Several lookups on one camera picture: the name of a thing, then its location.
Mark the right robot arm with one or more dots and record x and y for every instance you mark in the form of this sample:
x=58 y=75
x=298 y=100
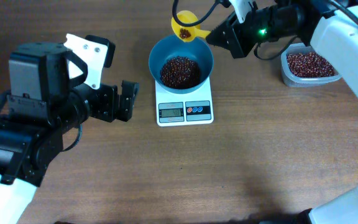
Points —
x=331 y=29

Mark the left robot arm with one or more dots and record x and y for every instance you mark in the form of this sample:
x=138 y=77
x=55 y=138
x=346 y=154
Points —
x=55 y=87

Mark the white digital kitchen scale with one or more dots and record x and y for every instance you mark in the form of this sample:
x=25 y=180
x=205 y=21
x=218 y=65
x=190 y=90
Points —
x=184 y=109

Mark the red adzuki beans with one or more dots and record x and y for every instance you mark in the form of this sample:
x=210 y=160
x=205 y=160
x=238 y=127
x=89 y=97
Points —
x=180 y=73

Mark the clear plastic container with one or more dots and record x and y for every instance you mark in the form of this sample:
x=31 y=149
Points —
x=303 y=67

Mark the blue plastic bowl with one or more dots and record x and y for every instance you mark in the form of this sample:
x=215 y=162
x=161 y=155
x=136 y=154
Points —
x=171 y=46

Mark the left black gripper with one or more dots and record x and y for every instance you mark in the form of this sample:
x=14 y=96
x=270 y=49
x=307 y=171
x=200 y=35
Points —
x=107 y=101

